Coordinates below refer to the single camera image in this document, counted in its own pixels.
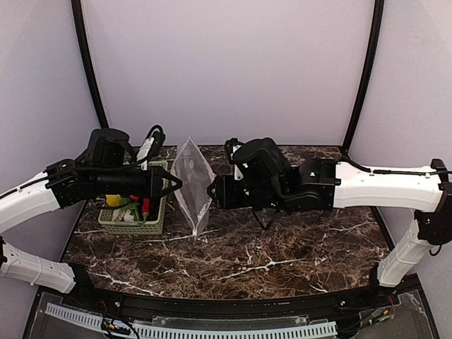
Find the clear zip top bag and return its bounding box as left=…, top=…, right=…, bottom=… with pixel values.
left=171, top=137, right=215, bottom=238

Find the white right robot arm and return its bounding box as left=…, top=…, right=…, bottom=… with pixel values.
left=207, top=138, right=451, bottom=289

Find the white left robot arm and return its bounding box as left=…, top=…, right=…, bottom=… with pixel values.
left=1, top=125, right=182, bottom=294

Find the red chili pepper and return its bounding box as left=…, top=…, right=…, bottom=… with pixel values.
left=141, top=198, right=150, bottom=222

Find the green perforated plastic basket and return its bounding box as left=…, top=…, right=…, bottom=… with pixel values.
left=97, top=160, right=168, bottom=236

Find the green leafy vegetable toy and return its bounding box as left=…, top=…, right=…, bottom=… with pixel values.
left=118, top=196, right=141, bottom=212

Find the yellow lemon toy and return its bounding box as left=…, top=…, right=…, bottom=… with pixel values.
left=106, top=195, right=121, bottom=207

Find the white garlic toy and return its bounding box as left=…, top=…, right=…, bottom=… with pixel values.
left=112, top=209, right=137, bottom=223

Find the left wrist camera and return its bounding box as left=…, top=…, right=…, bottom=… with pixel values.
left=136, top=125, right=166, bottom=171

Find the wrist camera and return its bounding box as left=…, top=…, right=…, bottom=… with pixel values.
left=136, top=125, right=166, bottom=171
left=224, top=138, right=244, bottom=164

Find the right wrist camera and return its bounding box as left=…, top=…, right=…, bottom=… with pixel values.
left=224, top=138, right=244, bottom=164

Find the white slotted cable duct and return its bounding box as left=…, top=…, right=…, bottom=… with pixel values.
left=44, top=303, right=338, bottom=339

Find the black left frame post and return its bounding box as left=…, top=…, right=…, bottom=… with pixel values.
left=71, top=0, right=109, bottom=129

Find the black frame post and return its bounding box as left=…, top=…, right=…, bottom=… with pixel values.
left=342, top=0, right=385, bottom=153
left=71, top=0, right=109, bottom=129

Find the black front table rail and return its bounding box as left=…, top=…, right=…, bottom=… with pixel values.
left=63, top=273, right=426, bottom=324

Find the black right frame post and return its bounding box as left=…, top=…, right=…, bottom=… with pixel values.
left=342, top=0, right=385, bottom=153

